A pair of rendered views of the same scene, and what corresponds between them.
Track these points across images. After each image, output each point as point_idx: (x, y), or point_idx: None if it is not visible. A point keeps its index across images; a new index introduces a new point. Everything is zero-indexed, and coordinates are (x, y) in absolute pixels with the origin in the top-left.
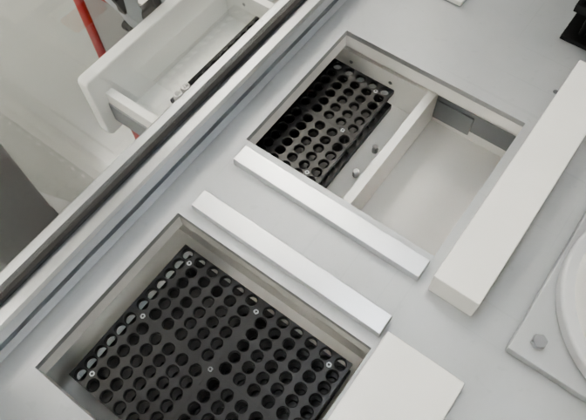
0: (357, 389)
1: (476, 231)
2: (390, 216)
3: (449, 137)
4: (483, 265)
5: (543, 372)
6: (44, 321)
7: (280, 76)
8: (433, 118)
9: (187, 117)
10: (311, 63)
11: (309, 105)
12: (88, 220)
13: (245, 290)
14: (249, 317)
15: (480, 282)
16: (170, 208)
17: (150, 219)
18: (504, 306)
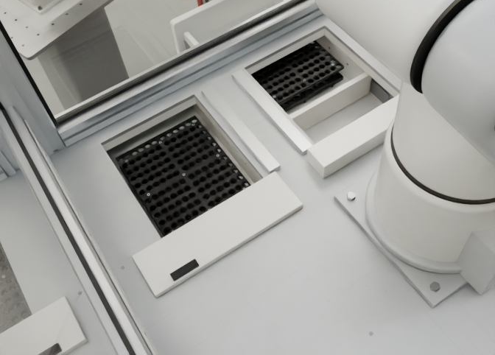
0: (246, 191)
1: (339, 134)
2: (320, 139)
3: (376, 106)
4: (335, 150)
5: (348, 211)
6: (111, 124)
7: (276, 40)
8: (371, 93)
9: (213, 46)
10: (296, 37)
11: (291, 62)
12: (146, 80)
13: (216, 144)
14: (213, 157)
15: (329, 157)
16: (191, 90)
17: (179, 93)
18: (344, 179)
